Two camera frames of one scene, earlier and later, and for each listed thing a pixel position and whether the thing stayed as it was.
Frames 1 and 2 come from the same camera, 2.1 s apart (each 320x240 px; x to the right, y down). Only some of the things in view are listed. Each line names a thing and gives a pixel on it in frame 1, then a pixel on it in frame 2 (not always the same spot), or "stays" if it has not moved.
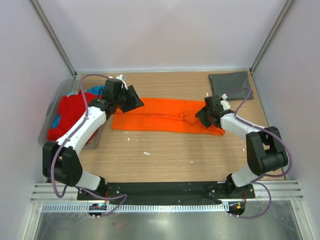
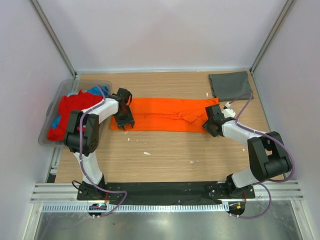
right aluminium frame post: [285, 10] stays
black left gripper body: [119, 99] to [124, 118]
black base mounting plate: [164, 191] stays
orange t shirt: [166, 115] stays
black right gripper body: [204, 114] to [207, 126]
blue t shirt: [100, 89] stays
